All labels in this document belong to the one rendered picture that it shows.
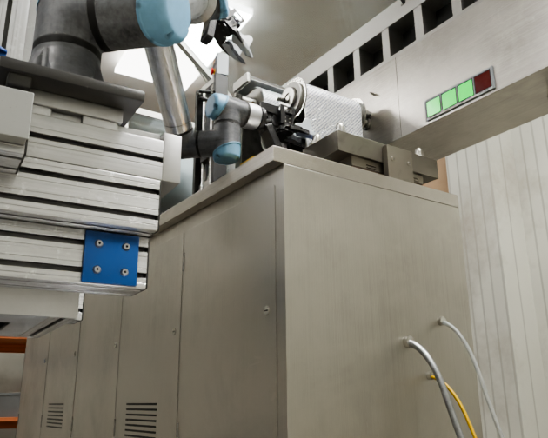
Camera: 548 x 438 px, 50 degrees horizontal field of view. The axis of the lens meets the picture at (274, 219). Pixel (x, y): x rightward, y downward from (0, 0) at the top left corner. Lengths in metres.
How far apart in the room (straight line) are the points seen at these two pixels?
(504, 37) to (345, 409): 1.10
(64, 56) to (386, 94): 1.28
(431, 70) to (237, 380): 1.13
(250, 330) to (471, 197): 2.16
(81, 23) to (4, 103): 0.29
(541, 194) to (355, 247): 2.01
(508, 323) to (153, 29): 2.46
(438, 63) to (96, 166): 1.26
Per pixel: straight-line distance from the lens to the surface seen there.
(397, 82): 2.08
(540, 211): 3.35
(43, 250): 0.99
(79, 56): 1.08
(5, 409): 4.37
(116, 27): 1.09
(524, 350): 3.20
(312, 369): 1.34
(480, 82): 1.83
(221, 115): 1.66
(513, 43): 1.81
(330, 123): 1.92
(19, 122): 0.87
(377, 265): 1.51
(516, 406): 3.14
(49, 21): 1.13
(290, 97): 1.92
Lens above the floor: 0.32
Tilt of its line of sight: 17 degrees up
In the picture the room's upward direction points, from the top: 1 degrees counter-clockwise
